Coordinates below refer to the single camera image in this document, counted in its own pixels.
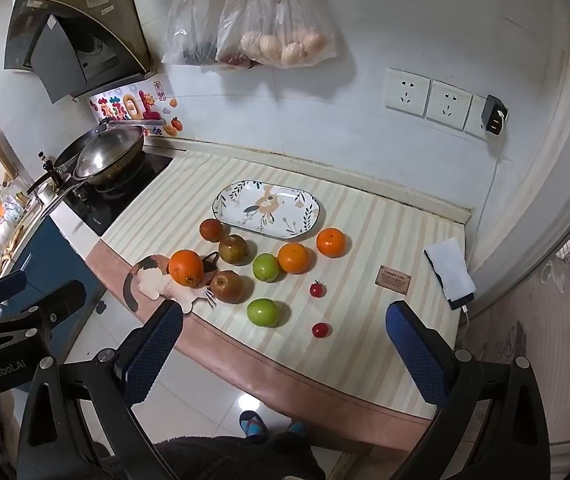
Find person's dark clothing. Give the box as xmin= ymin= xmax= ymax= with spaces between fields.
xmin=152 ymin=432 xmax=327 ymax=480

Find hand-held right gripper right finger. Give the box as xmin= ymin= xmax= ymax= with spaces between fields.
xmin=386 ymin=300 xmax=550 ymax=480

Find black handled pan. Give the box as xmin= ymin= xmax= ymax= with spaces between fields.
xmin=25 ymin=150 xmax=97 ymax=211

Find colourful wall stickers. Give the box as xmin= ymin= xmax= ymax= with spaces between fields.
xmin=89 ymin=80 xmax=184 ymax=139

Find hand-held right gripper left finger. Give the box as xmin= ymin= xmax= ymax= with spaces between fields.
xmin=18 ymin=300 xmax=184 ymax=480

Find cat shaped mat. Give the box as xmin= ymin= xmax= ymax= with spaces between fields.
xmin=123 ymin=252 xmax=221 ymax=314

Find leaf patterned ceramic plate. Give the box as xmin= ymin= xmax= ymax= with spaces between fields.
xmin=212 ymin=181 xmax=323 ymax=240

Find black charger plug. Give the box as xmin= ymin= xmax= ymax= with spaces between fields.
xmin=482 ymin=95 xmax=510 ymax=136

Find clear plastic bag with eggs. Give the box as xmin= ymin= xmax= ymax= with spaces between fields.
xmin=215 ymin=0 xmax=338 ymax=70

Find clear plastic bag dark contents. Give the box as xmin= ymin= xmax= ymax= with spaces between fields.
xmin=162 ymin=0 xmax=226 ymax=67

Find orange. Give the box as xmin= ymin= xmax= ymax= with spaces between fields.
xmin=277 ymin=242 xmax=310 ymax=275
xmin=168 ymin=249 xmax=205 ymax=288
xmin=316 ymin=227 xmax=347 ymax=259

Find white wall socket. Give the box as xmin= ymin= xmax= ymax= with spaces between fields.
xmin=384 ymin=67 xmax=432 ymax=117
xmin=425 ymin=80 xmax=473 ymax=132
xmin=465 ymin=94 xmax=508 ymax=141

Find striped table mat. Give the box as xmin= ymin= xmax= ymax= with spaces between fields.
xmin=101 ymin=154 xmax=467 ymax=417

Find blue kitchen cabinet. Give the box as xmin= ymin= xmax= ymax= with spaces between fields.
xmin=0 ymin=215 xmax=107 ymax=322

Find black gas stove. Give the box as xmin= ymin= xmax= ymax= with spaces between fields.
xmin=62 ymin=152 xmax=173 ymax=237

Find glass wok lid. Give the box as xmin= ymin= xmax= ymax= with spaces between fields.
xmin=72 ymin=129 xmax=142 ymax=181

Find green apple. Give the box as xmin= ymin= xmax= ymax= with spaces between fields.
xmin=252 ymin=253 xmax=281 ymax=282
xmin=246 ymin=298 xmax=280 ymax=328

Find steel wok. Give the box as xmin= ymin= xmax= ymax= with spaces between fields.
xmin=54 ymin=117 xmax=166 ymax=187

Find red brown apple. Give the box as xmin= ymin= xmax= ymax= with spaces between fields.
xmin=210 ymin=270 xmax=245 ymax=304
xmin=218 ymin=234 xmax=251 ymax=266
xmin=199 ymin=218 xmax=225 ymax=243

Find range hood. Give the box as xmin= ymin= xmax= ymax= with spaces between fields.
xmin=4 ymin=0 xmax=148 ymax=104

